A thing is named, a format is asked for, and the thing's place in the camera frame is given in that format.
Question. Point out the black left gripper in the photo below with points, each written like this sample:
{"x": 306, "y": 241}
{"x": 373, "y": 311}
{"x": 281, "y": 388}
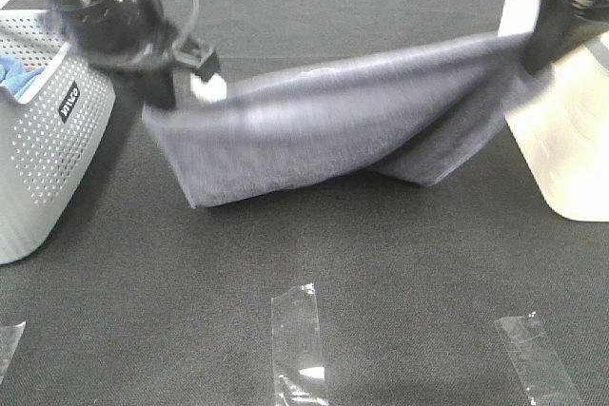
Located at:
{"x": 136, "y": 36}

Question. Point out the blue towel in basket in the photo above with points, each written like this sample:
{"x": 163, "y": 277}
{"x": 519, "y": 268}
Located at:
{"x": 16, "y": 76}

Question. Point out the dark grey towel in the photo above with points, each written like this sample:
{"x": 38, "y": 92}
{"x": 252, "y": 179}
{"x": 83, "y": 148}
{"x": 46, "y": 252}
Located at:
{"x": 415, "y": 114}

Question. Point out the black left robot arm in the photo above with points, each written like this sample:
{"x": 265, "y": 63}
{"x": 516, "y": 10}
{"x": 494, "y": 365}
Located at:
{"x": 211, "y": 91}

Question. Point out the right clear tape strip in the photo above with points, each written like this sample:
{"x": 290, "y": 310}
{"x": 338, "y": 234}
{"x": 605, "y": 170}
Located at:
{"x": 537, "y": 364}

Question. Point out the centre clear tape strip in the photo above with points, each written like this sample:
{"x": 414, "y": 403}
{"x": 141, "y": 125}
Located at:
{"x": 297, "y": 357}

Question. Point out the white plastic storage bin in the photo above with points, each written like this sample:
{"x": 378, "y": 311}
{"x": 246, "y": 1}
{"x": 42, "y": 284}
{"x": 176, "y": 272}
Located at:
{"x": 562, "y": 131}

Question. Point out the black felt table mat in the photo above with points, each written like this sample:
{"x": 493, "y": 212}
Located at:
{"x": 138, "y": 299}

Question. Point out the clear tape strip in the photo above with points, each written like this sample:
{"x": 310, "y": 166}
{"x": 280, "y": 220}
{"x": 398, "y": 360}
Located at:
{"x": 537, "y": 364}
{"x": 9, "y": 339}
{"x": 297, "y": 357}

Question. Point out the grey perforated laundry basket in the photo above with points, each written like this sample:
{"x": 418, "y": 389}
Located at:
{"x": 49, "y": 135}

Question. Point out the left clear tape strip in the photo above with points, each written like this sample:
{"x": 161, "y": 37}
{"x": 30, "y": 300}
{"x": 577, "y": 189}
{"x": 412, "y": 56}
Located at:
{"x": 9, "y": 339}

